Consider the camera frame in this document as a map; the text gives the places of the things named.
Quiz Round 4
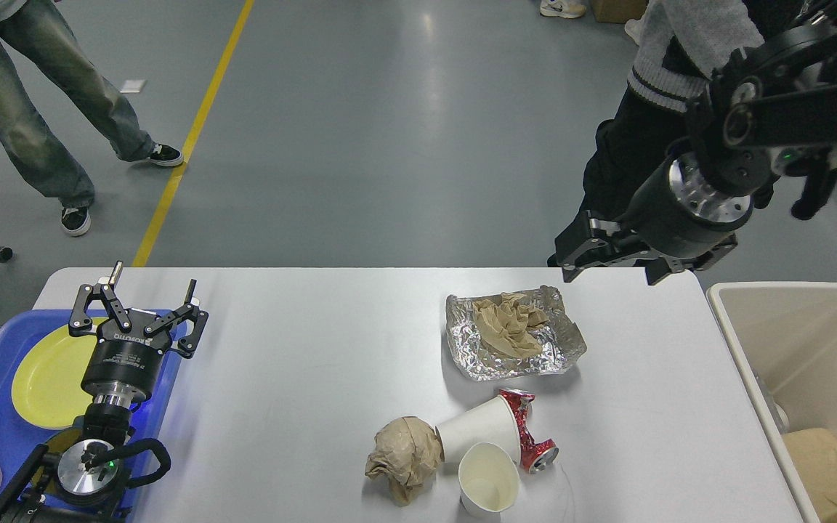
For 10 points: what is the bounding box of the white paper scrap on floor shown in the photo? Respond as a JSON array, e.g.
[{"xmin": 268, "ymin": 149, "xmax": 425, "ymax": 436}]
[{"xmin": 119, "ymin": 79, "xmax": 147, "ymax": 94}]

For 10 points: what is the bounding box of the crushed red can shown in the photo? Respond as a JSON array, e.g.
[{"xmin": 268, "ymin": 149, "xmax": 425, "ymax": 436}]
[{"xmin": 498, "ymin": 387, "xmax": 560, "ymax": 474}]

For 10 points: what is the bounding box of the aluminium foil sheet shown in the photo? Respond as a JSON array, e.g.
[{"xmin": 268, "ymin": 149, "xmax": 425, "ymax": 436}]
[{"xmin": 446, "ymin": 285, "xmax": 587, "ymax": 381}]

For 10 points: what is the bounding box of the person in baggy jeans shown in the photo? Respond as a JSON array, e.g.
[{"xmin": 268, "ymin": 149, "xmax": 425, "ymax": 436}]
[{"xmin": 0, "ymin": 0, "xmax": 185, "ymax": 238}]

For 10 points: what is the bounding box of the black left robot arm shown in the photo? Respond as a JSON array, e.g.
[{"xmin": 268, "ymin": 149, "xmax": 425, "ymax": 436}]
[{"xmin": 0, "ymin": 261, "xmax": 209, "ymax": 522}]

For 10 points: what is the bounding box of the cardboard box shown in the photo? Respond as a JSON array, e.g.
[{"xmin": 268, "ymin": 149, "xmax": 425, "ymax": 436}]
[{"xmin": 590, "ymin": 0, "xmax": 649, "ymax": 24}]

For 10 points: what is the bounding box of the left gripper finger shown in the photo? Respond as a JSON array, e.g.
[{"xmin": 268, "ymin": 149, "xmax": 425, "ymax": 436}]
[
  {"xmin": 67, "ymin": 261, "xmax": 130, "ymax": 338},
  {"xmin": 144, "ymin": 278, "xmax": 209, "ymax": 359}
]

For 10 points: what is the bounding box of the upright white paper cup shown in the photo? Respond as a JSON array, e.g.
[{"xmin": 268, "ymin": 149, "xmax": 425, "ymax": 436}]
[{"xmin": 458, "ymin": 442, "xmax": 520, "ymax": 519}]

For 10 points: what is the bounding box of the yellow plate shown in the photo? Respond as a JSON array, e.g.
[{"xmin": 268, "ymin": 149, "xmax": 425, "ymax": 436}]
[{"xmin": 11, "ymin": 324, "xmax": 95, "ymax": 430}]

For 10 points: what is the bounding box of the brown paper bag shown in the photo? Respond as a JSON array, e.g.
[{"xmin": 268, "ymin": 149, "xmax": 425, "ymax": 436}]
[{"xmin": 782, "ymin": 428, "xmax": 837, "ymax": 522}]

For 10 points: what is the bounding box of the blue plastic tray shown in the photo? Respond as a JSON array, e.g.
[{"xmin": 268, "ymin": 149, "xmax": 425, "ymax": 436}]
[{"xmin": 0, "ymin": 310, "xmax": 182, "ymax": 493}]

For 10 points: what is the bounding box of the lying white paper cup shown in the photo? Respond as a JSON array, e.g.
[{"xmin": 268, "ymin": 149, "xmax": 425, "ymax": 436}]
[{"xmin": 436, "ymin": 395, "xmax": 521, "ymax": 464}]

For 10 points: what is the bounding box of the white sneakers person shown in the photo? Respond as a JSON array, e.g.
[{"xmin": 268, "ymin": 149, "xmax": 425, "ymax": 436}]
[{"xmin": 539, "ymin": 0, "xmax": 587, "ymax": 20}]

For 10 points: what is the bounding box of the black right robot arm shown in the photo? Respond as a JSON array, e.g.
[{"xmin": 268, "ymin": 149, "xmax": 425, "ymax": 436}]
[{"xmin": 547, "ymin": 1, "xmax": 837, "ymax": 285}]

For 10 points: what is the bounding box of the brown paper ball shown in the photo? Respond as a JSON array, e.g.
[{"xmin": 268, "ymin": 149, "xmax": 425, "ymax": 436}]
[{"xmin": 363, "ymin": 416, "xmax": 444, "ymax": 506}]

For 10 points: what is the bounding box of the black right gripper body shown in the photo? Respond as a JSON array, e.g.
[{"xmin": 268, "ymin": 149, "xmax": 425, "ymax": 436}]
[{"xmin": 619, "ymin": 152, "xmax": 753, "ymax": 259}]

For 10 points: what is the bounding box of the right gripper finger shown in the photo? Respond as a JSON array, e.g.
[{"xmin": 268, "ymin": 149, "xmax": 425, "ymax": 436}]
[
  {"xmin": 644, "ymin": 234, "xmax": 738, "ymax": 285},
  {"xmin": 554, "ymin": 211, "xmax": 663, "ymax": 284}
]

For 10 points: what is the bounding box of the white plastic bin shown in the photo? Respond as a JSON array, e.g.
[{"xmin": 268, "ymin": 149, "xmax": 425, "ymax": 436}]
[{"xmin": 707, "ymin": 282, "xmax": 837, "ymax": 522}]

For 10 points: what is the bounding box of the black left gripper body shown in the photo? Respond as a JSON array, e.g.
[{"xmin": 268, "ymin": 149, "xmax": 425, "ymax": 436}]
[{"xmin": 81, "ymin": 309, "xmax": 172, "ymax": 405}]

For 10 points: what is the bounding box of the dark green mug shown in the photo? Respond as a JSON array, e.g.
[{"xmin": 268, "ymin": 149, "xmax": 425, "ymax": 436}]
[{"xmin": 36, "ymin": 426, "xmax": 82, "ymax": 481}]

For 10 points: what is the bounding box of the person in black trousers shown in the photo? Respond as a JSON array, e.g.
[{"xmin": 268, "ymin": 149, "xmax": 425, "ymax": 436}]
[{"xmin": 579, "ymin": 89, "xmax": 687, "ymax": 222}]

